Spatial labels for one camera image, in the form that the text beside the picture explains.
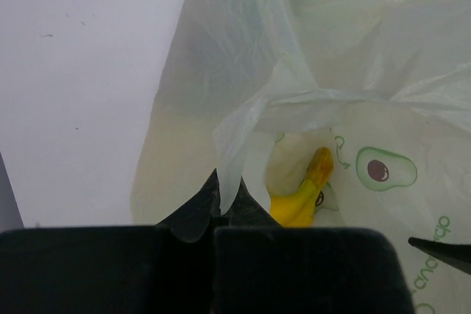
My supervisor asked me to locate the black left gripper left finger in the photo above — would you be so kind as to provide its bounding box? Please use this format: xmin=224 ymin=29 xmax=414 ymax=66
xmin=157 ymin=169 xmax=221 ymax=243

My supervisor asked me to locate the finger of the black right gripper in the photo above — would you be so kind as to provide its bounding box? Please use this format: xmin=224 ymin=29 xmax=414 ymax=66
xmin=408 ymin=238 xmax=471 ymax=273

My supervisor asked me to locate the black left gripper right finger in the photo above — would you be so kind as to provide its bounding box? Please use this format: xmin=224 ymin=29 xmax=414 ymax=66
xmin=221 ymin=179 xmax=280 ymax=227

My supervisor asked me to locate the yellow fake banana bunch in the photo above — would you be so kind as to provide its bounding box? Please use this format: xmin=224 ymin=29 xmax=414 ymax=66
xmin=269 ymin=147 xmax=334 ymax=228

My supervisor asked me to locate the pale green plastic bag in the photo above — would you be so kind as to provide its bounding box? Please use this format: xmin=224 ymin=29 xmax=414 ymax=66
xmin=130 ymin=0 xmax=470 ymax=313

